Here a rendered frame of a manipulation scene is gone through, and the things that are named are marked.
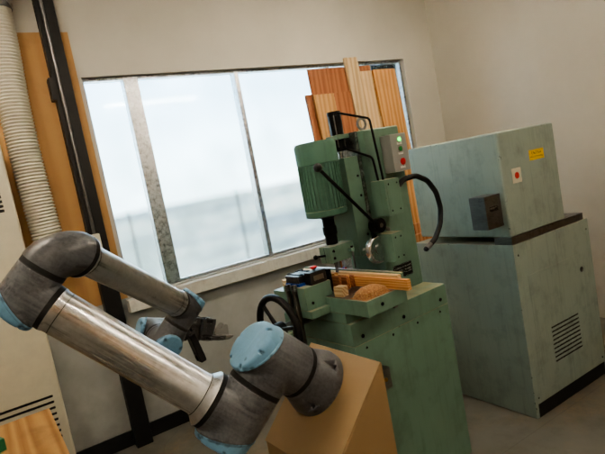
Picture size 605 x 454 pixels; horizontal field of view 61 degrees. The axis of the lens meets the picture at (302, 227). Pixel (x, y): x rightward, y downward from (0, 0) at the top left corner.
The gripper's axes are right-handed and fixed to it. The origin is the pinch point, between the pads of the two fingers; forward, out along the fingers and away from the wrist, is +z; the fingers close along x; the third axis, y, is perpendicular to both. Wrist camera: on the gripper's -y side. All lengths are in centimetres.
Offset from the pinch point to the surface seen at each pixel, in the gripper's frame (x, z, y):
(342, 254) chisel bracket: -15, 41, 37
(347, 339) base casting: -30.7, 33.7, 4.0
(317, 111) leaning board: 103, 110, 144
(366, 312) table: -44, 30, 15
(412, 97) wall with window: 105, 209, 184
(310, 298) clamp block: -21.7, 20.8, 17.9
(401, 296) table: -45, 46, 22
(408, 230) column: -23, 72, 51
